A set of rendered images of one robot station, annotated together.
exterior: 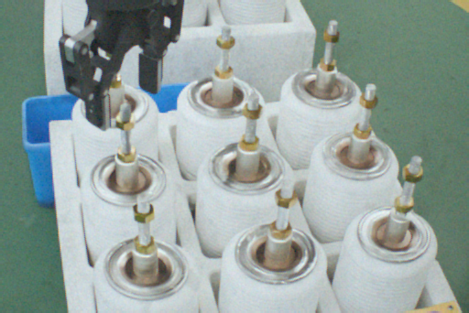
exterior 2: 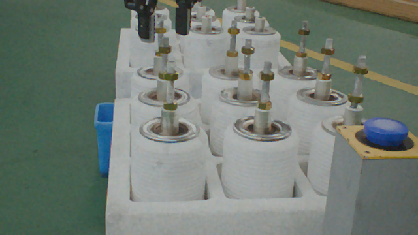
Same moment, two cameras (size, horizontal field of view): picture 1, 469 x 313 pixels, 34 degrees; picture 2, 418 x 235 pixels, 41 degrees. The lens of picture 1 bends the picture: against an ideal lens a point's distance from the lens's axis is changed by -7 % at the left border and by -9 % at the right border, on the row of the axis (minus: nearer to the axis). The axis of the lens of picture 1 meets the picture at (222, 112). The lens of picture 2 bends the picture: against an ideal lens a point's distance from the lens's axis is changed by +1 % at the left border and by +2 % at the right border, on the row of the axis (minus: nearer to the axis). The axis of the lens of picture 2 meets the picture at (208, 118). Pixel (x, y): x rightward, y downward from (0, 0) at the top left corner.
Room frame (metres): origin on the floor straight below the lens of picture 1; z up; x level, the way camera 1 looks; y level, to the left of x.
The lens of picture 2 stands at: (-0.16, -0.05, 0.52)
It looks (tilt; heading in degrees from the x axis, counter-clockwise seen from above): 22 degrees down; 6
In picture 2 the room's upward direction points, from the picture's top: 3 degrees clockwise
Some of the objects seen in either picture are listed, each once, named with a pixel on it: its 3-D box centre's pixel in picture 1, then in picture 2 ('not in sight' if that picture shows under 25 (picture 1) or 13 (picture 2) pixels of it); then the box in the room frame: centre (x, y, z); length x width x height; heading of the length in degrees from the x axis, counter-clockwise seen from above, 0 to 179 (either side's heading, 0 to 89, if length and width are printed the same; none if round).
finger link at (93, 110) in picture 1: (88, 104); (140, 19); (0.53, 0.11, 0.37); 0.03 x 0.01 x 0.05; 147
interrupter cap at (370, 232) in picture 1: (394, 235); (351, 128); (0.51, -0.17, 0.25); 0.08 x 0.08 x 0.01
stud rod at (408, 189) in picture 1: (408, 190); (357, 85); (0.51, -0.17, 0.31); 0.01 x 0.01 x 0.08; 4
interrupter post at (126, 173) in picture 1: (126, 169); (164, 89); (0.57, 0.09, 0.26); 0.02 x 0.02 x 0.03
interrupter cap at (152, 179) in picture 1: (127, 179); (164, 97); (0.57, 0.09, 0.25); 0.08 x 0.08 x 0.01
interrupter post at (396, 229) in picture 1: (397, 225); (352, 119); (0.51, -0.17, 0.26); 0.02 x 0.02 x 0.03
